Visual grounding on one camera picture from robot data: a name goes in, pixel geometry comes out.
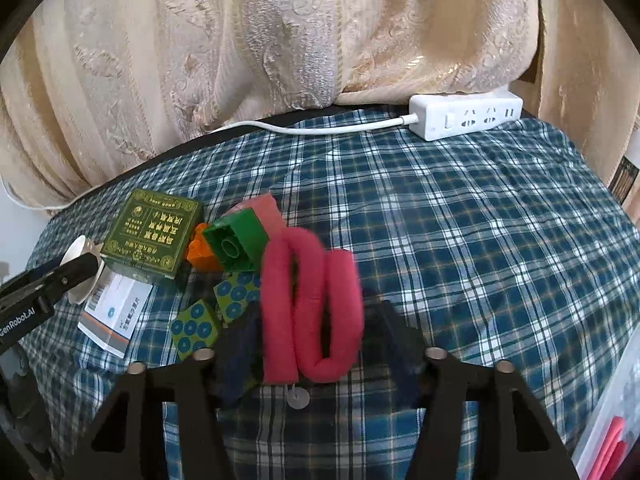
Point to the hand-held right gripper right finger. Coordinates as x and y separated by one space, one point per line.
395 355

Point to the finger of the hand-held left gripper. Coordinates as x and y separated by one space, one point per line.
70 275

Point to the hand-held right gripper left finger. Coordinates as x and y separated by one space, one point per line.
235 360

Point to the white plastic spoon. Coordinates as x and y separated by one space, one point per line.
75 252

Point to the white medicine box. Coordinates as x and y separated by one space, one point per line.
112 315

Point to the green blue-dotted tile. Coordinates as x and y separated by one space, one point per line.
195 327
237 295

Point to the pink foam hair curler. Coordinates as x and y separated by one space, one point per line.
280 310

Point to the green building block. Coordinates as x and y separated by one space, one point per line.
245 235

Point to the pink building block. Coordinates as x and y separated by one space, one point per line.
267 210

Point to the clear plastic bowl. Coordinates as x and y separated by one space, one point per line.
600 390

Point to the dark grey cloth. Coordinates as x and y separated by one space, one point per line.
22 400

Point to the dark green printed box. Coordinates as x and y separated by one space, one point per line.
150 235

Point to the orange building block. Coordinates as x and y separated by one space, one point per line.
200 255

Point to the white power strip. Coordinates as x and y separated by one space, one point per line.
450 120

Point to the cream patterned curtain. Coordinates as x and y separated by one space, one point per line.
200 60

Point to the brown wooden frame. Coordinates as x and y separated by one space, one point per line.
534 85

